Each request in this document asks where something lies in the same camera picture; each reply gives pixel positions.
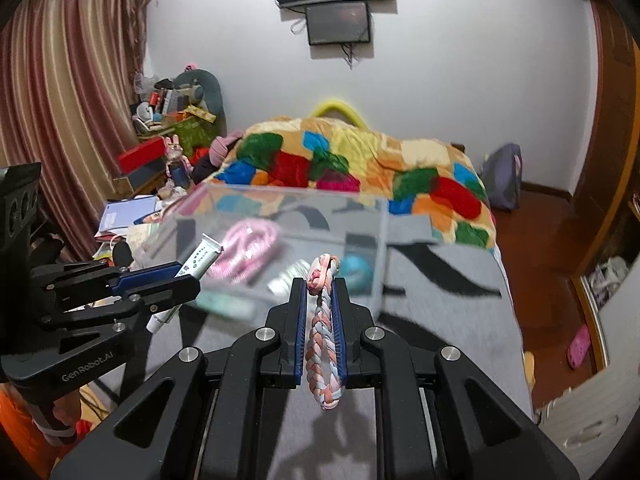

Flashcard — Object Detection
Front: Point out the white green tube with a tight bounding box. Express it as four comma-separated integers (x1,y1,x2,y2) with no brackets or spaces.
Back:
146,234,224,334

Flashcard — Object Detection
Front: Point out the pink rope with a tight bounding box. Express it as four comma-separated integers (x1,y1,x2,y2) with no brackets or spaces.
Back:
206,216,284,286

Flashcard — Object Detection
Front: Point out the braided pastel bracelet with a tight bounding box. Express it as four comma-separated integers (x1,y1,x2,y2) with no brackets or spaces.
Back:
302,252,346,411

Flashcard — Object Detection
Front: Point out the teal tape roll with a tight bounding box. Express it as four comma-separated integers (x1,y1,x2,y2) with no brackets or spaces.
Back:
338,254,374,295

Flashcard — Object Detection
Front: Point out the white blue booklet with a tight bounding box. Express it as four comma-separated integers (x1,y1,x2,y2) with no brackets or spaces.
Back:
99,195,157,232

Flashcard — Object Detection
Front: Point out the grey black blanket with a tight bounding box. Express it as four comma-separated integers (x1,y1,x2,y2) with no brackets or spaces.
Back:
91,214,534,479

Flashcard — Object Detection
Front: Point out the rabbit figurine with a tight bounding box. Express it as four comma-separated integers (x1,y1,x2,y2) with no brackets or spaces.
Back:
163,134,193,190

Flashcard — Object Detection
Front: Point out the red box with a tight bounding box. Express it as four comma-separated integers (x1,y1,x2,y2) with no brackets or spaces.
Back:
117,136,165,174

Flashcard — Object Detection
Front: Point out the clear acrylic box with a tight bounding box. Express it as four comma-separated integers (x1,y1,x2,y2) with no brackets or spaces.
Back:
132,182,388,323

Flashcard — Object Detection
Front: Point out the pink slipper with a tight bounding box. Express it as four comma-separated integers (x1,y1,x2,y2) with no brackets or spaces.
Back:
566,324,591,370

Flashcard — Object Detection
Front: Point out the green gift box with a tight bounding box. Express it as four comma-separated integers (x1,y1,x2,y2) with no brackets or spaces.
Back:
172,116,218,157

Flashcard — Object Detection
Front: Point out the pink knitted hat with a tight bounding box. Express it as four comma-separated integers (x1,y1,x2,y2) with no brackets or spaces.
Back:
208,130,245,168

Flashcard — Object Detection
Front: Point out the colourful patchwork blanket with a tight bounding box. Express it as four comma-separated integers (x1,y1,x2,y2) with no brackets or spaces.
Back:
211,117,497,250

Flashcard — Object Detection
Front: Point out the striped brown curtain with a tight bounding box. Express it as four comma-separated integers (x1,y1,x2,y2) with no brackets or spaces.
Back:
1,0,148,260

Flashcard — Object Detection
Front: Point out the purple backpack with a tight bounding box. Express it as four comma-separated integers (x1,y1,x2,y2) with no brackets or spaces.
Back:
480,143,523,210

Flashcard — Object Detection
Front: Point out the yellow headboard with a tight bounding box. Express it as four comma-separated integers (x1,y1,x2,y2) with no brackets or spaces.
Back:
310,99,368,129

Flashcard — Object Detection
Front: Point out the brown wooden door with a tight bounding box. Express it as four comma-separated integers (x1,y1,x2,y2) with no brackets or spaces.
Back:
573,0,639,276

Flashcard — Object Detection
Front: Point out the small wall monitor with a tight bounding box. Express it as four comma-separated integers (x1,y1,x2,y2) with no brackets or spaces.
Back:
305,1,371,47

